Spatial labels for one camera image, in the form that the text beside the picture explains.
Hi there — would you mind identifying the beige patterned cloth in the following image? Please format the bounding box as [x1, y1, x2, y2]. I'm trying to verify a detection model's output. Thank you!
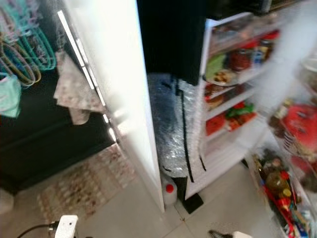
[54, 50, 105, 124]

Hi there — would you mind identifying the white jug with red cap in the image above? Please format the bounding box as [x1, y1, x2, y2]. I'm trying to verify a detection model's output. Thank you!
[162, 181, 178, 206]

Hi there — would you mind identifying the plate of food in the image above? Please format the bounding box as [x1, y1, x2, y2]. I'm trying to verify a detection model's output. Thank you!
[208, 69, 238, 86]

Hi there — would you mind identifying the floral checked floor mat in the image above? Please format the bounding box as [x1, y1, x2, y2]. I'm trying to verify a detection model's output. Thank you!
[37, 144, 137, 221]

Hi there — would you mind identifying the red food packet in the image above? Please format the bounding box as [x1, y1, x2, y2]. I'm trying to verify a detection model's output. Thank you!
[206, 112, 258, 135]

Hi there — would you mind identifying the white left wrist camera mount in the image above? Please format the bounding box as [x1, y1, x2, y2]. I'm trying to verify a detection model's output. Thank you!
[54, 215, 79, 238]

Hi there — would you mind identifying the silver bubble foil sheet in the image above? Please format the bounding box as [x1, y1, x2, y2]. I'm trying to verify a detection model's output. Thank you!
[148, 73, 201, 178]

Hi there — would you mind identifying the green vegetable bundle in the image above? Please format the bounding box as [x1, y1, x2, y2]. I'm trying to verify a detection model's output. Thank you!
[225, 102, 256, 119]

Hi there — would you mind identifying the teal wire clothes hanger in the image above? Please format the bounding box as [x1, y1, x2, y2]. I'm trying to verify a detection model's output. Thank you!
[12, 0, 56, 71]

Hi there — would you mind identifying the dark red jar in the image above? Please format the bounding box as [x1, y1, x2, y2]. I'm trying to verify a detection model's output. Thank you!
[228, 49, 253, 72]

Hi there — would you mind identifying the white fridge door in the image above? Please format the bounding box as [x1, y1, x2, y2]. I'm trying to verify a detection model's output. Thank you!
[248, 0, 317, 238]

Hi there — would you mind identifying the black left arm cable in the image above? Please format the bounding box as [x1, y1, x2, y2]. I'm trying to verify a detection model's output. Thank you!
[16, 223, 57, 238]

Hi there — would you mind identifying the blue can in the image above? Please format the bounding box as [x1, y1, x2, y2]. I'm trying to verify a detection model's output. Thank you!
[252, 47, 264, 66]

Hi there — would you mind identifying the white fridge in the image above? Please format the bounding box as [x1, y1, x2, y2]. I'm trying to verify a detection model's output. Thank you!
[59, 0, 317, 215]

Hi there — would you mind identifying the black block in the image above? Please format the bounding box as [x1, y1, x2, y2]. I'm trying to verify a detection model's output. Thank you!
[181, 192, 205, 214]

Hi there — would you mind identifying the container with large red lid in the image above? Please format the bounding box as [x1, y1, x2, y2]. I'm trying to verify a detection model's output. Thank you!
[280, 104, 317, 149]

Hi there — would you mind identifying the yellow wire clothes hanger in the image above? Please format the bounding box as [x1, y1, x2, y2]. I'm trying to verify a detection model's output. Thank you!
[0, 35, 41, 87]

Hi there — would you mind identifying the mint green cloth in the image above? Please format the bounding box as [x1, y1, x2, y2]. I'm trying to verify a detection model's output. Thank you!
[0, 73, 22, 119]

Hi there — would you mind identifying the black hanging fridge cable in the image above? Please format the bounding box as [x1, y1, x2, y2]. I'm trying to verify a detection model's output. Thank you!
[180, 78, 194, 183]

